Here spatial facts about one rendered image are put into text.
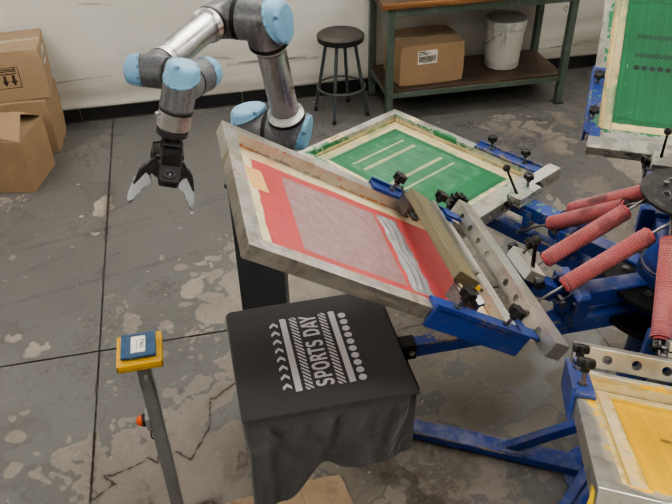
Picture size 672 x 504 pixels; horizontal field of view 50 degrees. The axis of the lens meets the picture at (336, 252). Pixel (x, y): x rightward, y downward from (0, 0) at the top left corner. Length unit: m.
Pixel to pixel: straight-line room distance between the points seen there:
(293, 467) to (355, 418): 0.25
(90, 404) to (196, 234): 1.33
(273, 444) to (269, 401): 0.13
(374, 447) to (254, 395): 0.40
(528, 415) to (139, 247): 2.33
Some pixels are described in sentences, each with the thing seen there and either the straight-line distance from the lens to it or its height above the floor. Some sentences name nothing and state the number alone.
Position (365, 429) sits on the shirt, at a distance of 2.07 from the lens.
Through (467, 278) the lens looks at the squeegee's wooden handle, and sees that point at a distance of 1.80.
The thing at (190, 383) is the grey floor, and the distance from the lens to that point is 3.39.
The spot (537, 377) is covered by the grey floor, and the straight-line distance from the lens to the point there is 3.43.
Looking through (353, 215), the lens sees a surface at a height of 1.32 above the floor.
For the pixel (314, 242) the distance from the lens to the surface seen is 1.71.
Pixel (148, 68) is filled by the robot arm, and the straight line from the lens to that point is 1.74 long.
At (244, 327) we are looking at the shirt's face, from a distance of 2.19.
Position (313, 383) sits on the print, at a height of 0.95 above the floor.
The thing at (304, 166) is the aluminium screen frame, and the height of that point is 1.41.
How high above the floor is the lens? 2.41
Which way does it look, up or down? 36 degrees down
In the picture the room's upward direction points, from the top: 1 degrees counter-clockwise
